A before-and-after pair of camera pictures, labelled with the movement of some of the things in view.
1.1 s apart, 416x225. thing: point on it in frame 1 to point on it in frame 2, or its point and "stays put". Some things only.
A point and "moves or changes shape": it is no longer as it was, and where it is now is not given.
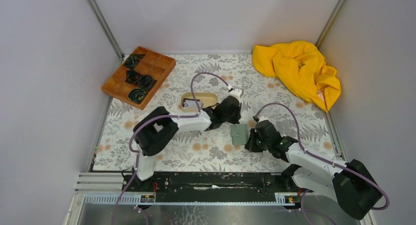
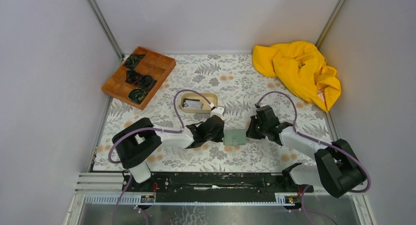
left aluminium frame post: x=100 y=19 stays put
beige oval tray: x=208 y=99 stays put
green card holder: x=239 y=133 moves or changes shape
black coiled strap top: x=133 y=60 stays put
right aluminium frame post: x=333 y=18 stays put
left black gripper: x=234 y=119 to x=219 y=138
